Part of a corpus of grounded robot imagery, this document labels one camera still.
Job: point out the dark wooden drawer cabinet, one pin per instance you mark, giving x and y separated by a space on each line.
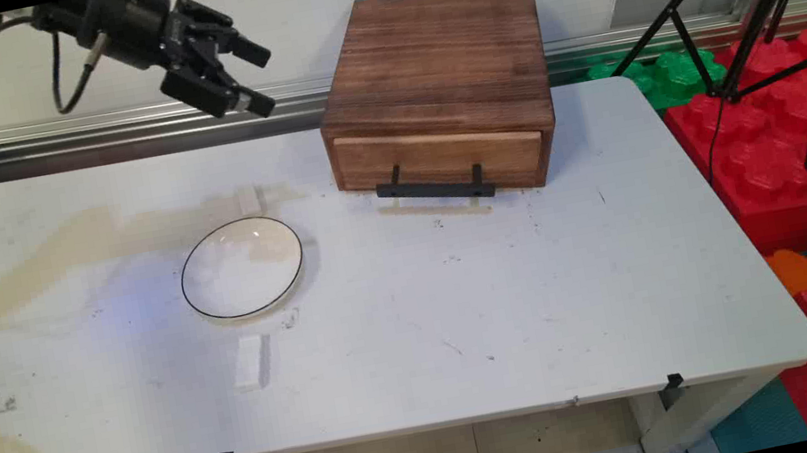
435 55

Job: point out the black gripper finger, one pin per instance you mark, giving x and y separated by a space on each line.
201 88
219 30

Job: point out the teal foam mat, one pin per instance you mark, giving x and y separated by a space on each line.
757 417

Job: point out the white table leg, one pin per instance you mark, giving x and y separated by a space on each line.
679 423

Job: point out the green foam block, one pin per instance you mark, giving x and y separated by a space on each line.
672 78

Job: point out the large red foam block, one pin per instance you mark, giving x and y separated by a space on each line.
763 146

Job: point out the large white rectangular block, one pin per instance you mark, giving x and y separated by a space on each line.
249 363

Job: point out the orange foam piece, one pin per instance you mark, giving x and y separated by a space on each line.
793 270

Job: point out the aluminium wall rail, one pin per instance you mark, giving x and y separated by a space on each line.
105 134

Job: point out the white plate black rim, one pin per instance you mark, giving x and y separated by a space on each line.
241 268

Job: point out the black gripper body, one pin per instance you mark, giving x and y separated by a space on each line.
123 27

